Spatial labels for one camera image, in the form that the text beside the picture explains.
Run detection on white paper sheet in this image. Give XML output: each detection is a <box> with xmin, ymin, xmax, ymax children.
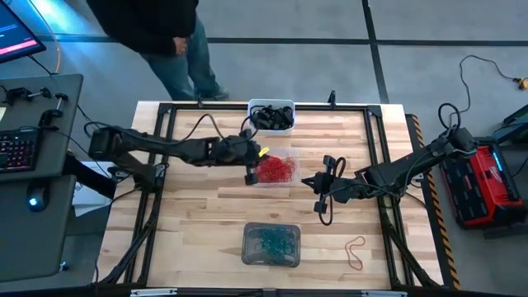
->
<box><xmin>71</xmin><ymin>160</ymin><xmax>113</xmax><ymax>219</ymax></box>

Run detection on teal cables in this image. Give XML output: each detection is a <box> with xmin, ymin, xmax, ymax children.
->
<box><xmin>267</xmin><ymin>230</ymin><xmax>294</xmax><ymax>252</ymax></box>

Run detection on grey translucent plastic basket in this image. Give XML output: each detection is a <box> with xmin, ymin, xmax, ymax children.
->
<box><xmin>240</xmin><ymin>221</ymin><xmax>303</xmax><ymax>269</ymax></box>

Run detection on clear plastic basket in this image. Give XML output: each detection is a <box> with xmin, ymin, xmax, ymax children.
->
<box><xmin>251</xmin><ymin>147</ymin><xmax>302</xmax><ymax>189</ymax></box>

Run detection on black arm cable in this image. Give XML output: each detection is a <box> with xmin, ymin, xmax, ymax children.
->
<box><xmin>181</xmin><ymin>112</ymin><xmax>227</xmax><ymax>144</ymax></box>
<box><xmin>436</xmin><ymin>101</ymin><xmax>462</xmax><ymax>132</ymax></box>

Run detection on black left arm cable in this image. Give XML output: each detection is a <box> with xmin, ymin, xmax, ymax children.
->
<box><xmin>181</xmin><ymin>112</ymin><xmax>227</xmax><ymax>144</ymax></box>

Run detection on yellow black hazard tape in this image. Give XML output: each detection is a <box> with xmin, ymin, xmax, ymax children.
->
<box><xmin>409</xmin><ymin>114</ymin><xmax>462</xmax><ymax>290</ymax></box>

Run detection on black aluminium frame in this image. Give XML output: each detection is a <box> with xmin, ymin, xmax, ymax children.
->
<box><xmin>97</xmin><ymin>101</ymin><xmax>443</xmax><ymax>290</ymax></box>

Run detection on white plastic basket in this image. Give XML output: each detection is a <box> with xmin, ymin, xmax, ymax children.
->
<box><xmin>247</xmin><ymin>98</ymin><xmax>296</xmax><ymax>137</ymax></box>

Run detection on person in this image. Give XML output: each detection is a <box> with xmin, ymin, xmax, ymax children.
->
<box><xmin>85</xmin><ymin>0</ymin><xmax>230</xmax><ymax>102</ymax></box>

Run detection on grey desk panel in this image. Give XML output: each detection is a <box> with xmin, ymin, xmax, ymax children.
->
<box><xmin>0</xmin><ymin>73</ymin><xmax>84</xmax><ymax>182</ymax></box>
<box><xmin>0</xmin><ymin>174</ymin><xmax>78</xmax><ymax>283</ymax></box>

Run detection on pile of blue rubber bands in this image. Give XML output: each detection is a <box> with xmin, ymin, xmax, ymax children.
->
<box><xmin>259</xmin><ymin>243</ymin><xmax>285</xmax><ymax>257</ymax></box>

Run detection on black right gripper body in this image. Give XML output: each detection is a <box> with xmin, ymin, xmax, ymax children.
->
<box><xmin>312</xmin><ymin>154</ymin><xmax>369</xmax><ymax>215</ymax></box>

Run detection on orange cable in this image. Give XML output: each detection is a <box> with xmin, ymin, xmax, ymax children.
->
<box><xmin>28</xmin><ymin>0</ymin><xmax>63</xmax><ymax>74</ymax></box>

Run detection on backlit black keyboard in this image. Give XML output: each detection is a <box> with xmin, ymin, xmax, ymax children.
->
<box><xmin>0</xmin><ymin>128</ymin><xmax>41</xmax><ymax>174</ymax></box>

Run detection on black screw clamp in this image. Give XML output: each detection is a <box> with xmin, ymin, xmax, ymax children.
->
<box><xmin>38</xmin><ymin>92</ymin><xmax>69</xmax><ymax>129</ymax></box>
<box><xmin>1</xmin><ymin>85</ymin><xmax>53</xmax><ymax>105</ymax></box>

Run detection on red black power station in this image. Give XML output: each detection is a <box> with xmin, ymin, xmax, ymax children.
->
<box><xmin>439</xmin><ymin>138</ymin><xmax>528</xmax><ymax>230</ymax></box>

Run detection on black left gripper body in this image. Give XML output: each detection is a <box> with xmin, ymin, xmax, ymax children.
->
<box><xmin>213</xmin><ymin>127</ymin><xmax>264</xmax><ymax>186</ymax></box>

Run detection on red and teal band cluster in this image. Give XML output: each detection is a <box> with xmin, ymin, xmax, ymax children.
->
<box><xmin>263</xmin><ymin>237</ymin><xmax>290</xmax><ymax>257</ymax></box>

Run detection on black floor cable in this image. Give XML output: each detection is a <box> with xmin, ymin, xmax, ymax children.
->
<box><xmin>447</xmin><ymin>54</ymin><xmax>521</xmax><ymax>121</ymax></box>

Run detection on dark teal case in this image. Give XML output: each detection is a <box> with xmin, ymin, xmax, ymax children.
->
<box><xmin>490</xmin><ymin>103</ymin><xmax>528</xmax><ymax>145</ymax></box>

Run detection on computer monitor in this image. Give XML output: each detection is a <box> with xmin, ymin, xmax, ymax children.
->
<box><xmin>0</xmin><ymin>0</ymin><xmax>47</xmax><ymax>65</ymax></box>

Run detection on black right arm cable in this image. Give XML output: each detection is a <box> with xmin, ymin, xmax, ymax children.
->
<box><xmin>436</xmin><ymin>101</ymin><xmax>462</xmax><ymax>132</ymax></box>

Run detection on white metal bracket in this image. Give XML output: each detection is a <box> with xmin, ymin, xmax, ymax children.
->
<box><xmin>361</xmin><ymin>290</ymin><xmax>408</xmax><ymax>297</ymax></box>
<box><xmin>130</xmin><ymin>288</ymin><xmax>179</xmax><ymax>297</ymax></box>

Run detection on black computer mouse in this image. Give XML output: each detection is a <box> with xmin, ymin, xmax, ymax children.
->
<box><xmin>26</xmin><ymin>182</ymin><xmax>51</xmax><ymax>214</ymax></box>

